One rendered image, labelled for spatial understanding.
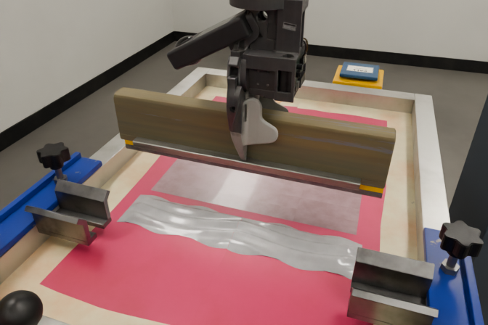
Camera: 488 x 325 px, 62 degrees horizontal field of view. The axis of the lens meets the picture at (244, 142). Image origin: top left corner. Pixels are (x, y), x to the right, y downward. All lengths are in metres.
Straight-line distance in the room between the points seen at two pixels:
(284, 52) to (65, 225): 0.36
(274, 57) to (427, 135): 0.46
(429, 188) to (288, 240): 0.24
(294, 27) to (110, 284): 0.39
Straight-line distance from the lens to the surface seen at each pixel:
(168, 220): 0.64
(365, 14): 4.13
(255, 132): 0.51
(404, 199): 0.72
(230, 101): 0.48
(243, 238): 0.60
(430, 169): 0.75
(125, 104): 0.60
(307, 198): 0.69
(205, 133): 0.56
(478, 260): 1.26
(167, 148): 0.59
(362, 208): 0.69
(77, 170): 0.71
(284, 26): 0.47
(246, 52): 0.47
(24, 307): 0.30
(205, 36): 0.49
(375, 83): 1.15
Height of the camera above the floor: 1.38
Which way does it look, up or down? 31 degrees down
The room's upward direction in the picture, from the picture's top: straight up
